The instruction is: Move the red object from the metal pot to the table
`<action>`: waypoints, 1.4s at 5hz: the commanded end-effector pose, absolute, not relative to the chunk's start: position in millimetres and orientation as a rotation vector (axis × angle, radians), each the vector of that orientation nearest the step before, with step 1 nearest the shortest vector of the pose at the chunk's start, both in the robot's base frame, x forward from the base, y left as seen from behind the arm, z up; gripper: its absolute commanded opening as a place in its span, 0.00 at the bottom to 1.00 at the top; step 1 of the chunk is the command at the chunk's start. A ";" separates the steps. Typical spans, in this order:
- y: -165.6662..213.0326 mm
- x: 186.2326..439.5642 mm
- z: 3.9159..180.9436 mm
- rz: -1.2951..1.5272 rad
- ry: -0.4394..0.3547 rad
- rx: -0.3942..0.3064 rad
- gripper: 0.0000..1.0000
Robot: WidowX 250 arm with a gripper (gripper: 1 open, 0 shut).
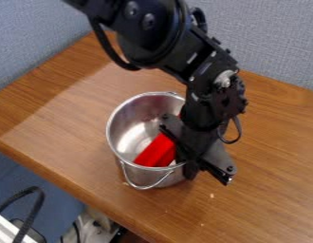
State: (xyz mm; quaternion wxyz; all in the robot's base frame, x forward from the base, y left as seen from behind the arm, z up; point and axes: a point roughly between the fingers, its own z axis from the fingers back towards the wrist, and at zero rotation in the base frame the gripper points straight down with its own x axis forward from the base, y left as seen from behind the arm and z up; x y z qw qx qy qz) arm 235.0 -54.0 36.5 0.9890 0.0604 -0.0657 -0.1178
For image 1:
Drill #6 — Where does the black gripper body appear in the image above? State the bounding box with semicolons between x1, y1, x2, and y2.
159;74;248;185

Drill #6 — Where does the grey box lower left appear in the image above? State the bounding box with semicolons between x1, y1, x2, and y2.
0;215;46;243

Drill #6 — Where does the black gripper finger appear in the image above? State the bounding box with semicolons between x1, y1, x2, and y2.
183;160;200;180

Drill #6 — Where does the silver metal pot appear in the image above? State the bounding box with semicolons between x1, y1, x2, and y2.
106;91;184;190

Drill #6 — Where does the red rectangular block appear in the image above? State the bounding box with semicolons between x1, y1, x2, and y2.
133;134;176;167

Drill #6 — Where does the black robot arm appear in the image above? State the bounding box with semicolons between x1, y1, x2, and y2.
62;0;248;184

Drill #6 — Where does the black cable loop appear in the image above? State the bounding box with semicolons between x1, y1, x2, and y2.
0;185;46;243

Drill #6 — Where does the white bag under table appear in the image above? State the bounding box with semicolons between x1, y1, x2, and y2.
57;208;118;243

